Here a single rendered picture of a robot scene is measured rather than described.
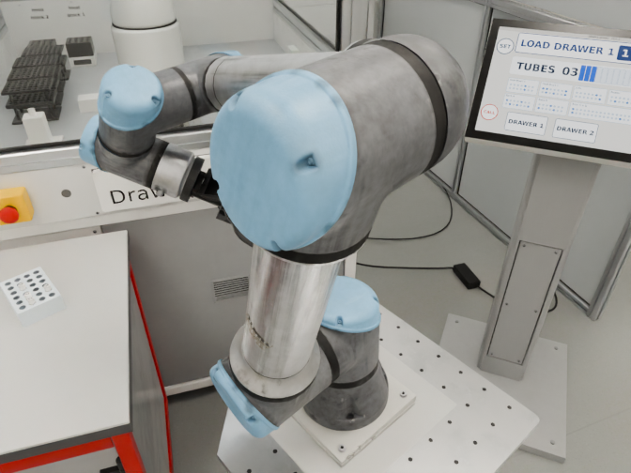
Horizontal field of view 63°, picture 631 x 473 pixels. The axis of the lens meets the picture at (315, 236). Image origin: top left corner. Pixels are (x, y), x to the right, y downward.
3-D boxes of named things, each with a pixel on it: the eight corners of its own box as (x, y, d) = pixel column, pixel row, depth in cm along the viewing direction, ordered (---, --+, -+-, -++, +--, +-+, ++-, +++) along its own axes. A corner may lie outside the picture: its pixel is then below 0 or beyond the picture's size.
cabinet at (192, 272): (356, 363, 192) (369, 175, 145) (60, 435, 168) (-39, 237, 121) (291, 225, 266) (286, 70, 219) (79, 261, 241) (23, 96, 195)
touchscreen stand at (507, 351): (562, 464, 160) (710, 176, 100) (420, 416, 174) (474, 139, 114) (564, 349, 198) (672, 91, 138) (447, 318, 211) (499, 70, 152)
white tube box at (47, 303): (66, 308, 107) (60, 295, 105) (23, 328, 103) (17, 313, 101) (45, 279, 115) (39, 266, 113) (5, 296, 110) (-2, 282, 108)
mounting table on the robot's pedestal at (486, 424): (525, 457, 93) (542, 419, 86) (349, 661, 69) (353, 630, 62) (350, 322, 120) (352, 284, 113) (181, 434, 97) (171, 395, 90)
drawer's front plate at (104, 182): (221, 194, 133) (216, 156, 127) (102, 212, 126) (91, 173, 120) (220, 191, 134) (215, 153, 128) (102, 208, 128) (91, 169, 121)
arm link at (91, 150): (73, 139, 69) (75, 170, 76) (153, 171, 71) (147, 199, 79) (99, 97, 73) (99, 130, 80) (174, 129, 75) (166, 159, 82)
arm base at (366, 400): (405, 383, 89) (407, 344, 83) (354, 449, 80) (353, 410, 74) (335, 343, 97) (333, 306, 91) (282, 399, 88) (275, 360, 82)
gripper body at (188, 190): (265, 190, 86) (196, 162, 84) (274, 181, 78) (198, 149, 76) (248, 233, 85) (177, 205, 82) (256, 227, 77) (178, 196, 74)
